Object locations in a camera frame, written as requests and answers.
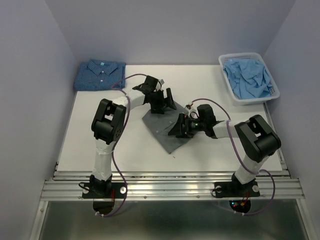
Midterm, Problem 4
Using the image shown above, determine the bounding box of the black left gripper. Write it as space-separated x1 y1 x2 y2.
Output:
149 88 176 115

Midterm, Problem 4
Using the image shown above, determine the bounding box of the light blue crumpled shirt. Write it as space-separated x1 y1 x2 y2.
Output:
223 58 273 100

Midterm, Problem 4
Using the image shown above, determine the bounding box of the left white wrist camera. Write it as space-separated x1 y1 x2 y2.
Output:
155 79 165 91

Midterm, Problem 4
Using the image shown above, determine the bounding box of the grey long sleeve shirt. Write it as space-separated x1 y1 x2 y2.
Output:
142 102 192 154

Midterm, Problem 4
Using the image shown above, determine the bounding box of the aluminium mounting rail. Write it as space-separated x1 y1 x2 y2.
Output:
40 169 305 201

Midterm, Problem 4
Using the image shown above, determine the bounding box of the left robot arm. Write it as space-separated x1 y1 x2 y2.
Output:
89 75 177 197

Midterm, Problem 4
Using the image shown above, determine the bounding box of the white plastic laundry basket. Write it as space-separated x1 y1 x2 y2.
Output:
218 52 280 106

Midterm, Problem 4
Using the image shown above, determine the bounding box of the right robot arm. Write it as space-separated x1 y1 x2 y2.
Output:
168 104 281 195

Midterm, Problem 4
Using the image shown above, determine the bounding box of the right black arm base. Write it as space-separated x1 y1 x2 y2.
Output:
211 180 260 198

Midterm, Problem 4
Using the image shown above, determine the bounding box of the folded blue checked shirt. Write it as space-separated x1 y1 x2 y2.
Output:
73 59 126 92

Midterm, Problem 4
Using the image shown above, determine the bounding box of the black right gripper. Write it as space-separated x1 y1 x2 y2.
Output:
168 113 206 138

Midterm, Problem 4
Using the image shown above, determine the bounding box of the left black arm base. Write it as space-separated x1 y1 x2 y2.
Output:
78 182 128 199

